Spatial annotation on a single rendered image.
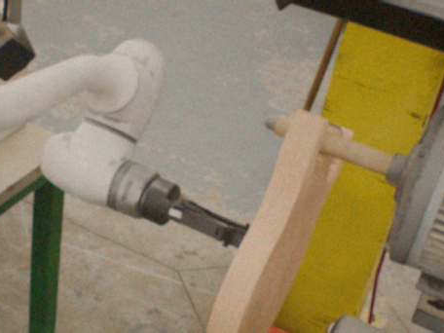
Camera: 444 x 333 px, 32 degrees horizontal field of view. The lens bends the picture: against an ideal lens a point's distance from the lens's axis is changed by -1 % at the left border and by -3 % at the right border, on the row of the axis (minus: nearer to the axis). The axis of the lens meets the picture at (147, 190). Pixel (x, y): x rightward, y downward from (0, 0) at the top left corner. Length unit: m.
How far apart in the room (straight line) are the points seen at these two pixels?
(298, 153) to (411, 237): 0.19
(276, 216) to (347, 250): 1.25
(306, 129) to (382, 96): 1.03
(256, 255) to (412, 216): 0.22
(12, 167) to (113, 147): 0.35
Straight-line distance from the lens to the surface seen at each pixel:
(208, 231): 1.19
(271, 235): 1.09
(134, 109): 1.29
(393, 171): 1.14
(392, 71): 2.06
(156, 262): 2.85
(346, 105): 2.12
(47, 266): 1.84
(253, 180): 3.41
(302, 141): 1.07
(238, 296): 1.08
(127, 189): 1.27
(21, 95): 1.08
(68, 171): 1.30
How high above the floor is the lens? 1.80
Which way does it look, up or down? 34 degrees down
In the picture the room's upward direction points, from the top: 8 degrees clockwise
